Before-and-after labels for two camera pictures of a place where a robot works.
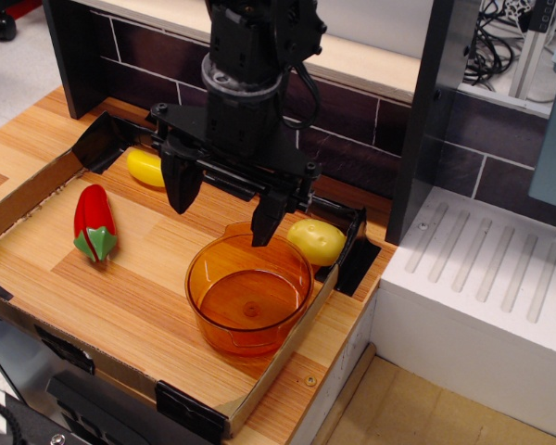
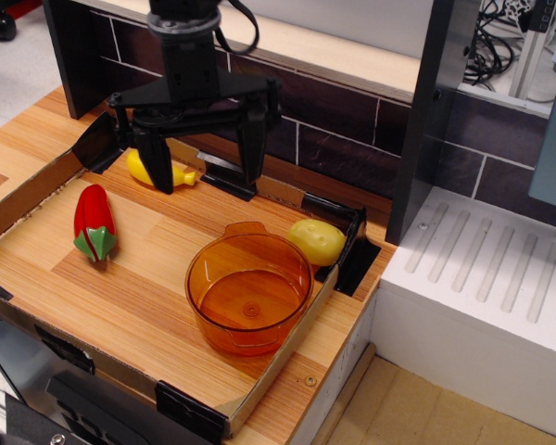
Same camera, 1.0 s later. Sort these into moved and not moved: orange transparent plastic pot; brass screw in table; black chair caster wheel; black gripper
Moved: black gripper
Not moved: black chair caster wheel; brass screw in table; orange transparent plastic pot
